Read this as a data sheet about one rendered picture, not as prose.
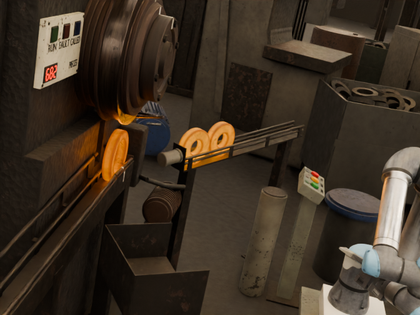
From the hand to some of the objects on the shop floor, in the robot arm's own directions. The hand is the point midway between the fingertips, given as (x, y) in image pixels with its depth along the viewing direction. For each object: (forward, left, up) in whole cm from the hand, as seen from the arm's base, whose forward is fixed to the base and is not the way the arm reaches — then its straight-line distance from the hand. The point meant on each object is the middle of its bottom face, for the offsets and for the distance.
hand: (354, 250), depth 205 cm
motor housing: (+74, -29, -65) cm, 103 cm away
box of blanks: (-28, -248, -67) cm, 258 cm away
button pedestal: (+16, -68, -65) cm, 95 cm away
